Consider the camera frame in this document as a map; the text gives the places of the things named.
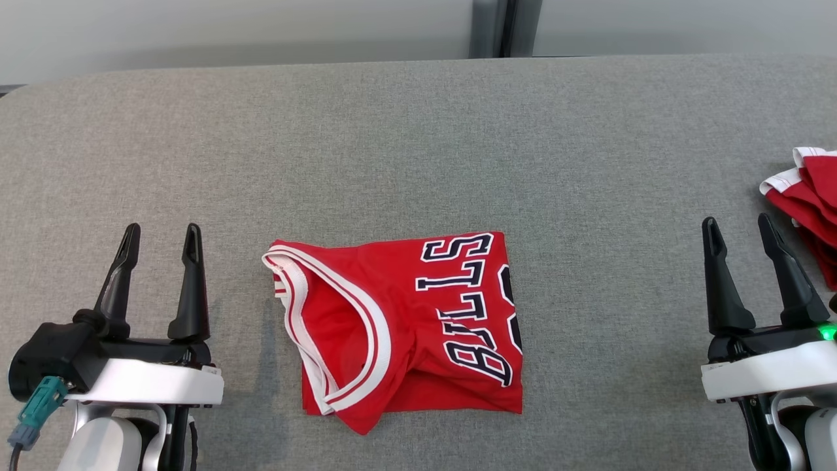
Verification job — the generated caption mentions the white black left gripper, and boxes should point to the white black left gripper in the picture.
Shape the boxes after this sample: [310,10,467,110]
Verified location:
[64,222,225,410]

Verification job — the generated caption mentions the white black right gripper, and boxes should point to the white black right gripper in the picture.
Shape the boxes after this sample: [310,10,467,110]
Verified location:
[701,212,837,404]

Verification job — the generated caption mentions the red basketball jersey with lettering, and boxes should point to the red basketball jersey with lettering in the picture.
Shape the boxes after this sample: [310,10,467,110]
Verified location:
[261,230,524,436]

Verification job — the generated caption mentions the teal left camera connector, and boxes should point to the teal left camera connector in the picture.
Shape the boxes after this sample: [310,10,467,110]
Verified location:
[7,375,70,451]

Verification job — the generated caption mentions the red shorts white trim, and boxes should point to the red shorts white trim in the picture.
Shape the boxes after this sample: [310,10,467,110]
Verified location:
[759,147,837,292]

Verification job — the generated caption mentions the grey window frame post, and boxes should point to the grey window frame post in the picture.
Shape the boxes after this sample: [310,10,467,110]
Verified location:
[469,0,544,60]

